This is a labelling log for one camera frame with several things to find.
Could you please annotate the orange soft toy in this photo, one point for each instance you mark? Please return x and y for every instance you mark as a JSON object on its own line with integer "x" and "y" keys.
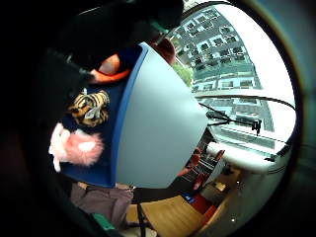
{"x": 110, "y": 70}

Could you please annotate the blue toy box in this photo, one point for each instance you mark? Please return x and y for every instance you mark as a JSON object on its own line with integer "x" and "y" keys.
{"x": 113, "y": 108}

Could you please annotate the pink and white soft toy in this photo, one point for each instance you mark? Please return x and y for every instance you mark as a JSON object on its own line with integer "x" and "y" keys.
{"x": 77, "y": 146}

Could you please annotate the grey building with windows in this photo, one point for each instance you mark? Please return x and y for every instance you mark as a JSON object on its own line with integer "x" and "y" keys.
{"x": 220, "y": 62}

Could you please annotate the tiger soft toy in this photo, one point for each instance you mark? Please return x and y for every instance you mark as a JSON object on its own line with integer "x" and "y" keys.
{"x": 90, "y": 108}

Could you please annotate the red chair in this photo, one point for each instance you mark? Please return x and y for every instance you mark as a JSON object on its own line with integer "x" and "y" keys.
{"x": 200, "y": 181}
{"x": 220, "y": 154}
{"x": 191, "y": 163}

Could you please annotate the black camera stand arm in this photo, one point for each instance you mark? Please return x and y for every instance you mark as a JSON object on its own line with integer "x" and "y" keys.
{"x": 230, "y": 119}

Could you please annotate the red-brown plant pot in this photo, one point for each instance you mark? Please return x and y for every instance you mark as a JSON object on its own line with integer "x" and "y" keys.
{"x": 165, "y": 49}

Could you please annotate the green plant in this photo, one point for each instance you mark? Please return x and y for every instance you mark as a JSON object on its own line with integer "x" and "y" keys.
{"x": 183, "y": 73}

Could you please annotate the the person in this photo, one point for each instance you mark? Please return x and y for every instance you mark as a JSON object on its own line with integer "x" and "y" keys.
{"x": 102, "y": 200}

